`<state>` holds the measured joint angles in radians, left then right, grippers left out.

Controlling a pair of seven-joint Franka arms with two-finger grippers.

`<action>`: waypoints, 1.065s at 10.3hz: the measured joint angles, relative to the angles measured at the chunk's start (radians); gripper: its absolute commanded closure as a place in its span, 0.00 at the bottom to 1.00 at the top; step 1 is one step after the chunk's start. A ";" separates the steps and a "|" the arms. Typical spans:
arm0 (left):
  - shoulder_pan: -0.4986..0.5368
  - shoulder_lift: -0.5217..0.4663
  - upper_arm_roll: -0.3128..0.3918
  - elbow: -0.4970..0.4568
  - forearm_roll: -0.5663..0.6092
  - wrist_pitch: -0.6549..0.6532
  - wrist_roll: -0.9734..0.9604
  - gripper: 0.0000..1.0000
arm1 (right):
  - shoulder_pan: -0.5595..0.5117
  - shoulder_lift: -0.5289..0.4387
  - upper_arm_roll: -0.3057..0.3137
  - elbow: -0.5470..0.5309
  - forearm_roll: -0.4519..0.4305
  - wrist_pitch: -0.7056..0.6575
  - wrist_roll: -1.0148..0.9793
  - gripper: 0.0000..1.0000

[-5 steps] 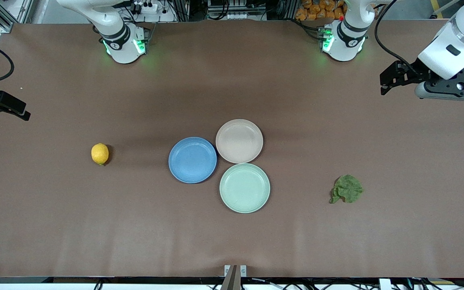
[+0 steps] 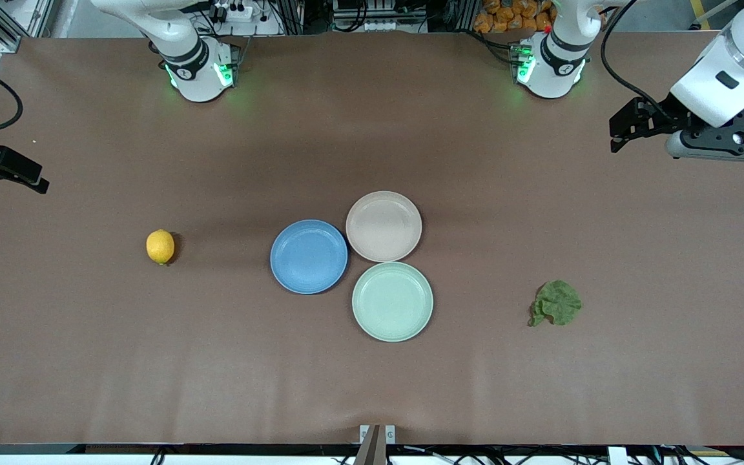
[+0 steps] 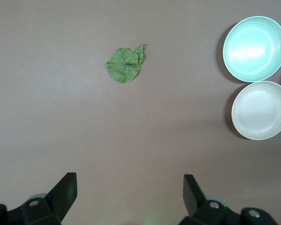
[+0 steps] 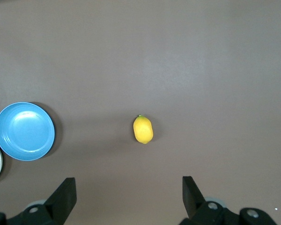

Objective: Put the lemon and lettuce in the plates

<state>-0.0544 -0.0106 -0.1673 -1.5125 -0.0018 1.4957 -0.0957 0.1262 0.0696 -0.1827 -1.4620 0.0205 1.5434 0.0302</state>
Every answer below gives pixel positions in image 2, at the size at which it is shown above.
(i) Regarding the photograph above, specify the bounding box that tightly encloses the yellow lemon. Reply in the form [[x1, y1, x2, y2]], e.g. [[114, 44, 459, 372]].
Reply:
[[146, 229, 176, 265]]

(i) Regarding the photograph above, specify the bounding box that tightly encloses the green lettuce leaf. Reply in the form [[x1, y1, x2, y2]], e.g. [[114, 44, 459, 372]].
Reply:
[[528, 280, 583, 327]]

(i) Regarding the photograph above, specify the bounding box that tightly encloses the bag of orange fruits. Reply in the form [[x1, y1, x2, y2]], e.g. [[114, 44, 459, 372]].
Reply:
[[473, 0, 557, 34]]

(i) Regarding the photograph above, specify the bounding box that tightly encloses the white power strip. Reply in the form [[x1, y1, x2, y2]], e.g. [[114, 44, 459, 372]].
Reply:
[[207, 2, 254, 24]]

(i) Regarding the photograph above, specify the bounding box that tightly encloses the pink round plate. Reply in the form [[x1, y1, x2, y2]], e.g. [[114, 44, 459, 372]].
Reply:
[[346, 191, 423, 263]]

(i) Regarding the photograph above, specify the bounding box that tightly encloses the black equipment rack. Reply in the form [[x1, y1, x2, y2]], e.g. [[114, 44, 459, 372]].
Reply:
[[332, 0, 429, 34]]

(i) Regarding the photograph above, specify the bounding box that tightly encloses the blue round plate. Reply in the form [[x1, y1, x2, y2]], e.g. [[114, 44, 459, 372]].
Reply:
[[270, 220, 349, 295]]

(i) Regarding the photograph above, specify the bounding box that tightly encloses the pale green round plate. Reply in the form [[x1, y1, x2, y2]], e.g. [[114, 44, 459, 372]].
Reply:
[[351, 261, 434, 342]]

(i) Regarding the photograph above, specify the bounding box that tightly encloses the aluminium frame profile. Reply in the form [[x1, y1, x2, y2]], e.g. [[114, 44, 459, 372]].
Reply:
[[0, 0, 56, 127]]

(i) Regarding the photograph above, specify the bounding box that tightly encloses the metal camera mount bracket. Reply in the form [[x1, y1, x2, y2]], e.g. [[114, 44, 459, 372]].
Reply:
[[359, 424, 397, 465]]

